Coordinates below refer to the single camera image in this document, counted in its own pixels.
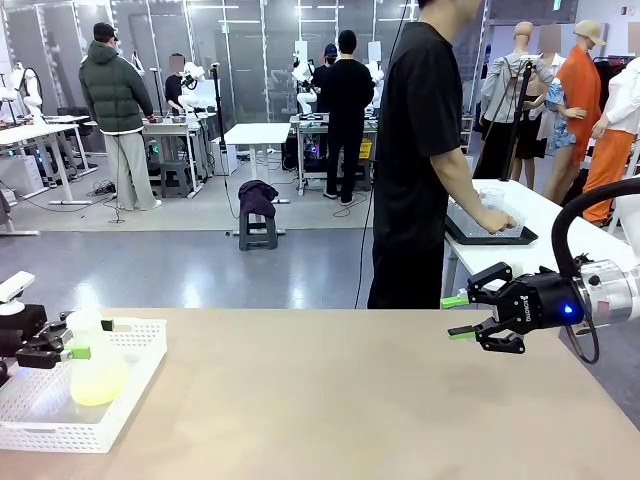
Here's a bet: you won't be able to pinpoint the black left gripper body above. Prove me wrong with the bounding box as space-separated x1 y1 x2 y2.
0 303 69 357

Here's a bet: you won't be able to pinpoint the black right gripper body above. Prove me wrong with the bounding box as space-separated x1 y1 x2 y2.
502 272 585 335

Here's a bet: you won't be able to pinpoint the translucent plastic conical flask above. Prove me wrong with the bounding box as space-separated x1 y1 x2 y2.
66 305 129 406

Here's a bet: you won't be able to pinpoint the white perforated plastic basket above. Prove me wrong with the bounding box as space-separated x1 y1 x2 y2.
0 318 169 454
446 193 531 241

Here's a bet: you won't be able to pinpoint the person's right forearm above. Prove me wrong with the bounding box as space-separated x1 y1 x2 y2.
432 149 501 227

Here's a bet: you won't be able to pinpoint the person's right hand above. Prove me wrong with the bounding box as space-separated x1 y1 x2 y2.
480 207 520 235

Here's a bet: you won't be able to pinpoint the white side table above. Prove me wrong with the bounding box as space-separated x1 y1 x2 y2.
442 177 640 301

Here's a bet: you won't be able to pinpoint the person in black t-shirt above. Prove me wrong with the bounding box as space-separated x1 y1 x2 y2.
367 0 521 310

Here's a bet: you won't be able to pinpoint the background person beige trousers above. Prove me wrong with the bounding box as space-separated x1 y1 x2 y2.
78 22 164 212

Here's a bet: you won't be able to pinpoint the grey step stool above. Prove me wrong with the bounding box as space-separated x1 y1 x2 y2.
159 160 195 200
238 212 279 252

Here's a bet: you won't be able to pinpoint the mannequin white shirt orange trousers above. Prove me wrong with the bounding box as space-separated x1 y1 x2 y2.
582 57 640 227

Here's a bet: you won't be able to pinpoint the black tripod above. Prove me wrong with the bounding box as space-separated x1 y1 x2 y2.
499 55 536 184

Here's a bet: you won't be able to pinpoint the white background desk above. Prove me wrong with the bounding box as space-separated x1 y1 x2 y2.
0 122 99 206
223 122 292 185

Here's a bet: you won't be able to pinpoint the dark purple jacket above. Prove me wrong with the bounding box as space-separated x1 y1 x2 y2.
237 179 280 220

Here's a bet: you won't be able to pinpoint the mannequin in grey shirt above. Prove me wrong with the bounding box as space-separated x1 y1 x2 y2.
472 21 539 181

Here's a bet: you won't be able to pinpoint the grey background workbench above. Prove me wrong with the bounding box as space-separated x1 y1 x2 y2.
292 113 381 196
142 115 211 194

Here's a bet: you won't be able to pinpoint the mannequin in orange with cap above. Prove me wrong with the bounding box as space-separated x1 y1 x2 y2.
544 19 608 201

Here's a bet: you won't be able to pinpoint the background person black beanie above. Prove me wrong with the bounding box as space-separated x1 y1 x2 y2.
319 29 376 206

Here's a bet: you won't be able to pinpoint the white humanoid robot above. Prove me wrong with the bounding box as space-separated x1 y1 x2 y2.
178 60 207 114
366 42 387 109
9 62 46 126
292 42 321 119

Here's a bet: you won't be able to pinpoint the dark green jacket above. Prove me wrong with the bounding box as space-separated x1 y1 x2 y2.
78 40 155 135

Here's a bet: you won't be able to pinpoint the black stand pole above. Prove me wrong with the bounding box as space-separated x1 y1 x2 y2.
209 62 229 176

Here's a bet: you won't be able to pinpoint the seated background person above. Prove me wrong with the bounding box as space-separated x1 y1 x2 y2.
163 52 187 115

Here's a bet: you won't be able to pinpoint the background person blue cap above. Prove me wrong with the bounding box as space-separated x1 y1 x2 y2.
310 43 342 101

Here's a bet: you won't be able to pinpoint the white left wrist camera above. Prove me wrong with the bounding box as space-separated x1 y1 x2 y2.
0 271 37 316

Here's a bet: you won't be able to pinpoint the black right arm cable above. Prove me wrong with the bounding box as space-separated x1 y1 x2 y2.
551 177 640 365

